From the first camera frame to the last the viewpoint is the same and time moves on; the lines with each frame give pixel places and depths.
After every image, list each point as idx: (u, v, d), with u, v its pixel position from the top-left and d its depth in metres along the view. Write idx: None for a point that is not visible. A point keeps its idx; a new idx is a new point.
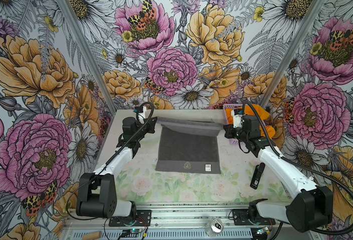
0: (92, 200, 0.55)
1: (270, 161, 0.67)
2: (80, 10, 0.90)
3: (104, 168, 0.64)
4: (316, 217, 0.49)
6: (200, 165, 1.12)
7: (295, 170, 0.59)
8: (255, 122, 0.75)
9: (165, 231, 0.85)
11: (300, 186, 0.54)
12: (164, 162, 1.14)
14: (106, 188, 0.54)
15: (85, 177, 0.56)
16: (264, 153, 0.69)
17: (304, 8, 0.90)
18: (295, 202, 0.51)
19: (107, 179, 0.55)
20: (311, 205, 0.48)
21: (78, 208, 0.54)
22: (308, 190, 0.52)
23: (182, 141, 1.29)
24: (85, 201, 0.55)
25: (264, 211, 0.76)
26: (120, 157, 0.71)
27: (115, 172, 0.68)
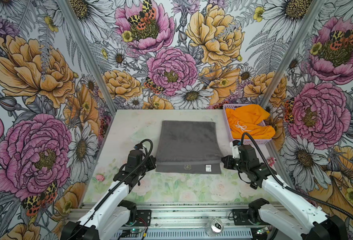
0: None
1: (276, 193, 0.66)
2: (80, 10, 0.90)
3: (92, 214, 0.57)
4: None
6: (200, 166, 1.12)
7: (301, 201, 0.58)
8: (251, 150, 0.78)
9: (165, 231, 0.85)
11: (312, 219, 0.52)
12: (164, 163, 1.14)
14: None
15: (69, 227, 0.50)
16: (267, 184, 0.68)
17: (304, 8, 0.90)
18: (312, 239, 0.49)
19: (91, 233, 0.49)
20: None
21: None
22: (320, 222, 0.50)
23: (182, 141, 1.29)
24: None
25: (268, 218, 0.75)
26: (112, 198, 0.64)
27: (105, 219, 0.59)
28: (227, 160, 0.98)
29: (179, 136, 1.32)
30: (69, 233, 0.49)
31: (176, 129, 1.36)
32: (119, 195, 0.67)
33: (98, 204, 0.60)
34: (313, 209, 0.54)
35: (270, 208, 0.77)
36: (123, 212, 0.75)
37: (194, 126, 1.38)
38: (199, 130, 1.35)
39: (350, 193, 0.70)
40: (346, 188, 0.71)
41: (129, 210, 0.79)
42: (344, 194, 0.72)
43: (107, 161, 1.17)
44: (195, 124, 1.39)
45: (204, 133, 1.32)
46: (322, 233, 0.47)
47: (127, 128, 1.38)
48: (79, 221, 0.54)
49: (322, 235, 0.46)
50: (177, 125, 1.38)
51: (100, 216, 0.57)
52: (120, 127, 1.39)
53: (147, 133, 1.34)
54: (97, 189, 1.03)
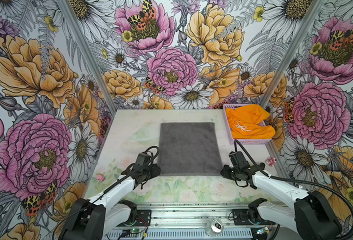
0: (76, 231, 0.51)
1: (265, 184, 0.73)
2: (80, 10, 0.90)
3: (100, 196, 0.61)
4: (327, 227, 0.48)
6: (200, 166, 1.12)
7: (285, 185, 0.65)
8: (240, 153, 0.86)
9: (165, 231, 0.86)
11: (294, 196, 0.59)
12: (164, 164, 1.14)
14: (94, 221, 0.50)
15: (78, 203, 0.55)
16: (256, 178, 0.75)
17: (305, 8, 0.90)
18: (299, 215, 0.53)
19: (98, 210, 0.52)
20: (311, 213, 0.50)
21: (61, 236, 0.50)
22: (302, 198, 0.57)
23: (182, 142, 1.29)
24: (70, 230, 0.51)
25: (267, 214, 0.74)
26: (119, 187, 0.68)
27: (111, 203, 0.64)
28: (225, 169, 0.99)
29: (179, 135, 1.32)
30: (78, 209, 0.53)
31: (176, 129, 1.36)
32: (125, 187, 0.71)
33: (107, 188, 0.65)
34: (296, 189, 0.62)
35: (268, 204, 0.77)
36: (123, 208, 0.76)
37: (193, 127, 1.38)
38: (199, 131, 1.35)
39: (349, 193, 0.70)
40: (346, 188, 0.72)
41: (130, 208, 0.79)
42: (344, 194, 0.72)
43: (107, 161, 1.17)
44: (194, 125, 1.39)
45: (203, 134, 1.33)
46: (305, 206, 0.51)
47: (126, 128, 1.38)
48: (89, 199, 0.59)
49: (304, 208, 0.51)
50: (176, 125, 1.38)
51: (109, 198, 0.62)
52: (120, 127, 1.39)
53: (147, 133, 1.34)
54: (97, 189, 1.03)
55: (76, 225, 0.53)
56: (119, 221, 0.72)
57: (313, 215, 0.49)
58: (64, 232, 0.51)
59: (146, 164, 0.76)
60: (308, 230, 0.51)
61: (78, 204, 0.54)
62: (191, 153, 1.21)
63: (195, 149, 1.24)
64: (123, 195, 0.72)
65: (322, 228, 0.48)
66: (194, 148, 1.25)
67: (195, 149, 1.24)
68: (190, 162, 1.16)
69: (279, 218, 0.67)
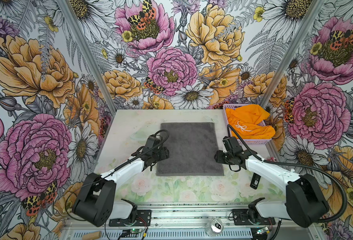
0: (88, 202, 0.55)
1: (257, 168, 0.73)
2: (80, 10, 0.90)
3: (111, 173, 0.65)
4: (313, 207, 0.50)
6: (200, 166, 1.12)
7: (277, 168, 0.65)
8: (234, 138, 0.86)
9: (165, 230, 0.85)
11: (286, 179, 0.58)
12: (164, 164, 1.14)
14: (104, 195, 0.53)
15: (90, 177, 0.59)
16: (249, 162, 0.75)
17: (305, 8, 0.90)
18: (289, 196, 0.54)
19: (108, 185, 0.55)
20: (301, 195, 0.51)
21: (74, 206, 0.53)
22: (294, 181, 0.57)
23: (182, 142, 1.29)
24: (83, 201, 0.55)
25: (265, 211, 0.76)
26: (130, 167, 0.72)
27: (121, 182, 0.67)
28: (218, 154, 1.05)
29: (179, 135, 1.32)
30: (90, 182, 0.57)
31: (175, 129, 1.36)
32: (134, 167, 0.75)
33: (117, 167, 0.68)
34: (288, 172, 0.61)
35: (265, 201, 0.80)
36: (127, 205, 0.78)
37: (193, 127, 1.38)
38: (199, 131, 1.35)
39: (350, 193, 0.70)
40: (346, 187, 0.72)
41: (132, 205, 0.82)
42: (344, 194, 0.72)
43: (107, 161, 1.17)
44: (194, 125, 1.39)
45: (204, 134, 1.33)
46: (296, 189, 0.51)
47: (126, 128, 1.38)
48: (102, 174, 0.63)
49: (296, 190, 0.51)
50: (176, 125, 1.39)
51: (119, 175, 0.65)
52: (120, 127, 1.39)
53: (147, 133, 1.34)
54: None
55: (87, 197, 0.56)
56: (119, 216, 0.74)
57: (303, 196, 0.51)
58: (78, 203, 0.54)
59: (156, 146, 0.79)
60: (297, 211, 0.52)
61: (89, 179, 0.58)
62: (190, 153, 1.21)
63: (195, 149, 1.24)
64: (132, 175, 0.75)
65: (310, 209, 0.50)
66: (194, 148, 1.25)
67: (195, 149, 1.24)
68: (190, 162, 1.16)
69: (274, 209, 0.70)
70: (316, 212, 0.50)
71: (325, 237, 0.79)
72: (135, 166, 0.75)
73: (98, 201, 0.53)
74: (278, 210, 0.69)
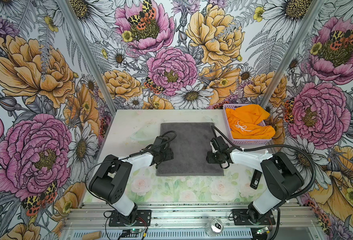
0: (105, 180, 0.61)
1: (241, 157, 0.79)
2: (80, 10, 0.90)
3: (127, 157, 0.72)
4: (289, 179, 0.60)
6: (200, 167, 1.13)
7: (254, 153, 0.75)
8: (220, 137, 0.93)
9: (165, 231, 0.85)
11: (261, 159, 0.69)
12: (164, 164, 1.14)
14: (121, 173, 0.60)
15: (108, 158, 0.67)
16: (234, 154, 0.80)
17: (304, 8, 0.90)
18: (266, 172, 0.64)
19: (126, 166, 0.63)
20: (273, 168, 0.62)
21: (91, 182, 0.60)
22: (268, 158, 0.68)
23: (182, 142, 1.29)
24: (100, 177, 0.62)
25: (262, 206, 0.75)
26: (140, 157, 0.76)
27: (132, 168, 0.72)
28: (209, 155, 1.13)
29: (179, 136, 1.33)
30: (108, 162, 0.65)
31: (175, 129, 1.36)
32: (145, 158, 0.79)
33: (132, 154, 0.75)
34: (262, 154, 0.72)
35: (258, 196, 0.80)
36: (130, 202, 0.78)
37: (193, 127, 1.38)
38: (199, 131, 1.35)
39: (349, 193, 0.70)
40: (346, 187, 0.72)
41: (133, 205, 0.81)
42: (344, 194, 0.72)
43: None
44: (194, 125, 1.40)
45: (204, 134, 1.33)
46: (269, 165, 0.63)
47: (126, 128, 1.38)
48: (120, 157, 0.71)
49: (268, 165, 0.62)
50: (176, 125, 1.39)
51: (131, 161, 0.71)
52: (120, 127, 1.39)
53: (147, 133, 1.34)
54: None
55: (105, 176, 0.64)
56: (122, 210, 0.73)
57: (276, 171, 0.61)
58: (95, 179, 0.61)
59: (164, 143, 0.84)
60: (274, 185, 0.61)
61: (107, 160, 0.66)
62: (190, 154, 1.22)
63: (195, 149, 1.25)
64: (142, 166, 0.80)
65: (285, 181, 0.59)
66: (194, 148, 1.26)
67: (195, 150, 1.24)
68: (190, 162, 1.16)
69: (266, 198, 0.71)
70: (292, 183, 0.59)
71: (325, 237, 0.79)
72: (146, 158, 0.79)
73: (114, 178, 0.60)
74: (269, 199, 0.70)
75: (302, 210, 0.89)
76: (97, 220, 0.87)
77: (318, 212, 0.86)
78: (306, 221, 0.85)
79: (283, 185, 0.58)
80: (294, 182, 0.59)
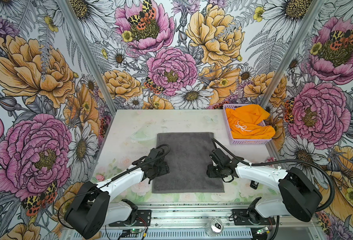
0: (80, 212, 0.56)
1: (247, 173, 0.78)
2: (80, 10, 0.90)
3: (107, 183, 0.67)
4: (311, 200, 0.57)
6: (199, 183, 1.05)
7: (266, 169, 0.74)
8: (219, 150, 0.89)
9: (165, 231, 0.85)
11: (277, 178, 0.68)
12: (160, 179, 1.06)
14: (97, 206, 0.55)
15: (86, 186, 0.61)
16: (240, 170, 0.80)
17: (304, 8, 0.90)
18: (285, 194, 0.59)
19: (102, 197, 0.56)
20: (295, 191, 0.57)
21: (66, 214, 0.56)
22: (284, 177, 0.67)
23: (179, 154, 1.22)
24: (75, 210, 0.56)
25: (265, 211, 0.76)
26: (127, 177, 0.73)
27: (116, 192, 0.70)
28: (210, 169, 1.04)
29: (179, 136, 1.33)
30: (85, 191, 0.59)
31: (173, 140, 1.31)
32: (133, 177, 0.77)
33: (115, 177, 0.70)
34: (276, 171, 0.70)
35: (261, 200, 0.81)
36: (126, 207, 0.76)
37: (191, 137, 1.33)
38: (197, 142, 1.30)
39: (350, 193, 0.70)
40: (346, 188, 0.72)
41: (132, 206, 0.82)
42: (344, 194, 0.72)
43: (107, 161, 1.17)
44: (193, 135, 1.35)
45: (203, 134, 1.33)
46: (289, 186, 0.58)
47: (126, 128, 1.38)
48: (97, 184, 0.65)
49: (289, 187, 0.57)
50: (174, 135, 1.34)
51: (114, 187, 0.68)
52: (120, 127, 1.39)
53: (147, 133, 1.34)
54: None
55: (81, 206, 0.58)
56: (117, 219, 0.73)
57: (297, 192, 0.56)
58: (70, 211, 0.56)
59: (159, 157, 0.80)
60: (296, 207, 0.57)
61: (83, 189, 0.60)
62: (190, 154, 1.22)
63: (194, 163, 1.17)
64: (130, 185, 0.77)
65: (307, 203, 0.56)
66: (193, 161, 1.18)
67: (195, 150, 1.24)
68: (189, 177, 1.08)
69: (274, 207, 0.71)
70: (314, 204, 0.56)
71: (325, 237, 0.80)
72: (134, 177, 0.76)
73: (90, 213, 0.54)
74: (277, 208, 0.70)
75: None
76: None
77: (318, 212, 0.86)
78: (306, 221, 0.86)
79: (305, 206, 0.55)
80: (314, 199, 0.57)
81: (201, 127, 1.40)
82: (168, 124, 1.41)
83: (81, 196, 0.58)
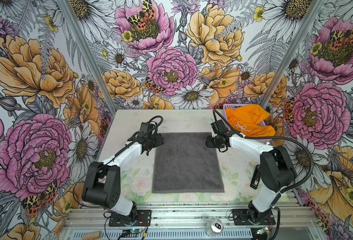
0: (97, 188, 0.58)
1: (239, 144, 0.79)
2: (80, 10, 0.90)
3: (112, 159, 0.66)
4: (284, 175, 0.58)
6: (199, 182, 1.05)
7: (257, 143, 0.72)
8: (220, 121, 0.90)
9: (165, 231, 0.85)
11: (261, 150, 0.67)
12: (160, 179, 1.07)
14: (111, 179, 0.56)
15: (93, 166, 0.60)
16: (233, 140, 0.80)
17: (305, 8, 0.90)
18: (263, 165, 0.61)
19: (113, 170, 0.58)
20: (272, 163, 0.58)
21: (83, 194, 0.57)
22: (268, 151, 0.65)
23: (179, 154, 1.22)
24: (91, 188, 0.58)
25: (260, 204, 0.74)
26: (129, 151, 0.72)
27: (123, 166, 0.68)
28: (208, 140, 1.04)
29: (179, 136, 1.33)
30: (93, 170, 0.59)
31: (172, 140, 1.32)
32: (134, 150, 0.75)
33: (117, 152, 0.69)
34: (264, 145, 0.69)
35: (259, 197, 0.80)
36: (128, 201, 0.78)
37: (191, 137, 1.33)
38: (197, 142, 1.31)
39: (350, 193, 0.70)
40: (346, 188, 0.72)
41: (133, 204, 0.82)
42: (344, 194, 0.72)
43: None
44: (193, 135, 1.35)
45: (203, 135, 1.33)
46: (268, 158, 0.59)
47: (126, 128, 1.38)
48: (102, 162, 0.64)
49: (267, 157, 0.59)
50: (174, 136, 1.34)
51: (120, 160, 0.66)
52: (120, 127, 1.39)
53: None
54: None
55: (95, 184, 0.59)
56: (120, 210, 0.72)
57: (274, 164, 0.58)
58: (86, 191, 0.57)
59: (151, 130, 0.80)
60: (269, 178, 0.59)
61: (92, 168, 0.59)
62: (190, 154, 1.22)
63: (194, 163, 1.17)
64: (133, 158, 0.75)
65: (280, 176, 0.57)
66: (193, 161, 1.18)
67: (195, 150, 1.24)
68: (189, 177, 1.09)
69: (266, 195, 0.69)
70: (286, 178, 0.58)
71: (325, 237, 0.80)
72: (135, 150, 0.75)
73: (106, 186, 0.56)
74: (267, 196, 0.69)
75: (302, 210, 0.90)
76: (97, 220, 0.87)
77: (318, 212, 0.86)
78: (306, 221, 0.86)
79: (276, 177, 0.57)
80: (287, 175, 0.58)
81: (201, 127, 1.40)
82: (168, 124, 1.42)
83: (92, 176, 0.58)
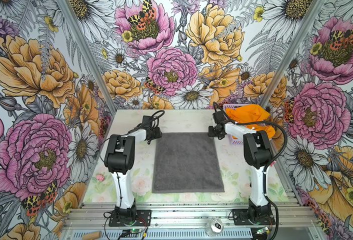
0: (117, 153, 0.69)
1: (231, 129, 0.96)
2: (80, 10, 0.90)
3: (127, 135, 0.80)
4: (261, 152, 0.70)
6: (199, 182, 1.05)
7: (244, 128, 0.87)
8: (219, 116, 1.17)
9: (165, 231, 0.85)
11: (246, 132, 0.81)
12: (160, 179, 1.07)
14: (129, 145, 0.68)
15: (113, 136, 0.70)
16: (227, 126, 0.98)
17: (304, 8, 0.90)
18: (245, 144, 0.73)
19: (130, 138, 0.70)
20: (251, 141, 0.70)
21: (105, 158, 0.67)
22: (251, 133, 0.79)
23: (179, 154, 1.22)
24: (112, 153, 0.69)
25: (255, 196, 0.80)
26: (138, 131, 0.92)
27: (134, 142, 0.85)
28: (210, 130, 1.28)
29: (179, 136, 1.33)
30: (114, 139, 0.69)
31: (172, 140, 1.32)
32: (141, 133, 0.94)
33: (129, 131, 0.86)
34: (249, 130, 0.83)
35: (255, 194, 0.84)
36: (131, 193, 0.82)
37: (191, 137, 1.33)
38: (197, 142, 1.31)
39: (350, 193, 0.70)
40: (346, 188, 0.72)
41: (134, 201, 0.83)
42: (344, 194, 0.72)
43: None
44: (193, 135, 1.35)
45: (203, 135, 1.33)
46: (249, 138, 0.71)
47: (126, 128, 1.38)
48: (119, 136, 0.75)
49: (248, 137, 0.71)
50: (174, 136, 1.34)
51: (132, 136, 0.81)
52: (120, 127, 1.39)
53: None
54: (97, 189, 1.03)
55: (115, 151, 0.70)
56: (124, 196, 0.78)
57: (253, 143, 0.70)
58: (108, 155, 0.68)
59: (151, 120, 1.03)
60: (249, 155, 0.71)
61: (112, 136, 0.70)
62: (189, 155, 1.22)
63: (194, 163, 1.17)
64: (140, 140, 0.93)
65: (257, 153, 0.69)
66: (193, 161, 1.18)
67: (195, 151, 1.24)
68: (189, 177, 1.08)
69: (255, 182, 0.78)
70: (262, 155, 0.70)
71: (325, 237, 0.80)
72: (142, 132, 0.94)
73: (125, 151, 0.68)
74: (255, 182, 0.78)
75: (302, 210, 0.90)
76: (98, 220, 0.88)
77: (318, 212, 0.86)
78: (306, 221, 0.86)
79: (254, 155, 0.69)
80: (263, 153, 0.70)
81: (201, 127, 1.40)
82: (168, 124, 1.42)
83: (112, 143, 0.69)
